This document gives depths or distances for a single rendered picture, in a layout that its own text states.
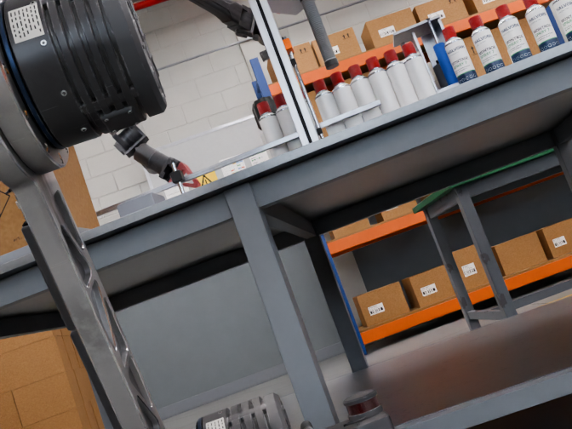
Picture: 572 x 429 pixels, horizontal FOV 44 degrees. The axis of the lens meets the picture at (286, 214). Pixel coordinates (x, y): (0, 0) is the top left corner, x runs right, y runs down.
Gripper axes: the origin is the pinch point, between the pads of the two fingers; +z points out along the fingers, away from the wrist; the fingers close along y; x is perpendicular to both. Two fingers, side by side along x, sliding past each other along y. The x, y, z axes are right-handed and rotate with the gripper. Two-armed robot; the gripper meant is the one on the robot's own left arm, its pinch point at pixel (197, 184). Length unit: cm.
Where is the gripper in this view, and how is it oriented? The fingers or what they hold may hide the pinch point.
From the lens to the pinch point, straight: 198.8
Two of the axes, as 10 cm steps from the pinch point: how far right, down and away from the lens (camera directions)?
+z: 8.5, 4.9, -1.7
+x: -5.0, 8.7, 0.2
